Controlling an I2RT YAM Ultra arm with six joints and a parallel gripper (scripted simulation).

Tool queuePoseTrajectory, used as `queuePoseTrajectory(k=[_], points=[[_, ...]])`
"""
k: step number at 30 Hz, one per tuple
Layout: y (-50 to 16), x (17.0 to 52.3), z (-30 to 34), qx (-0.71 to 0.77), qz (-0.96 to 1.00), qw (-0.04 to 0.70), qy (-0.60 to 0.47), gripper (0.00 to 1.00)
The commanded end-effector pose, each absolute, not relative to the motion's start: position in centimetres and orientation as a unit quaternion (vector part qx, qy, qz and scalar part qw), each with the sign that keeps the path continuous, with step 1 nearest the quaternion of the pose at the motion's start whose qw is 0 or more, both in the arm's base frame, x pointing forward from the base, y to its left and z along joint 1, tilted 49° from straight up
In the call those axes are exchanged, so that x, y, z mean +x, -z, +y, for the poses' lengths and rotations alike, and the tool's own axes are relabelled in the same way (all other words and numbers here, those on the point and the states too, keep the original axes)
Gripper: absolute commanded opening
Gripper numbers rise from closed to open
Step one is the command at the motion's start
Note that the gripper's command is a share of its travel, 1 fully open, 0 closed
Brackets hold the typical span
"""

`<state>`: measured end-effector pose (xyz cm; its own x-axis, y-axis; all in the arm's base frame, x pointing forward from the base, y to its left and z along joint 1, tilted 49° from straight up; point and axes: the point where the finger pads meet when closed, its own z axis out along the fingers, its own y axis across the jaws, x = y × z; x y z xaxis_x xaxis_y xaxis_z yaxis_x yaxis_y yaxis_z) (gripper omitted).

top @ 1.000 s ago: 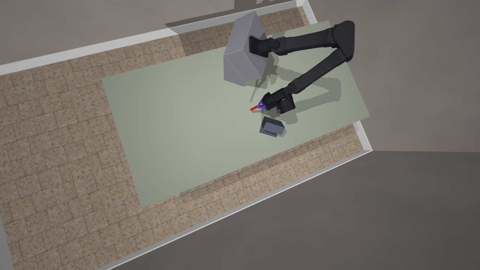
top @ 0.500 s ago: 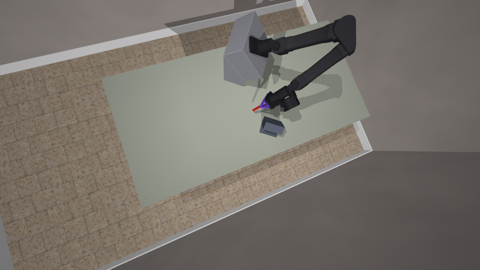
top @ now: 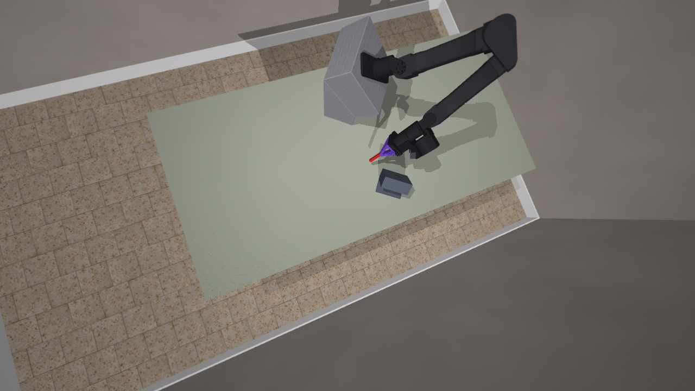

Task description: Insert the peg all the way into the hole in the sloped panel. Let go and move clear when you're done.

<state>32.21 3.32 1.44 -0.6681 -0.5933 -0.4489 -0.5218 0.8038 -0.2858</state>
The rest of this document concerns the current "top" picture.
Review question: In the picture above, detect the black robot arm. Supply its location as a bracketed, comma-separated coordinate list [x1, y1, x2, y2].
[361, 14, 517, 159]

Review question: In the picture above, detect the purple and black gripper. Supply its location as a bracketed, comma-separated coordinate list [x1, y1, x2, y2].
[380, 129, 412, 156]

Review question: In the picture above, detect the dark grey panel with slot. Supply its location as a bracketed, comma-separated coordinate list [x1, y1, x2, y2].
[376, 168, 413, 199]

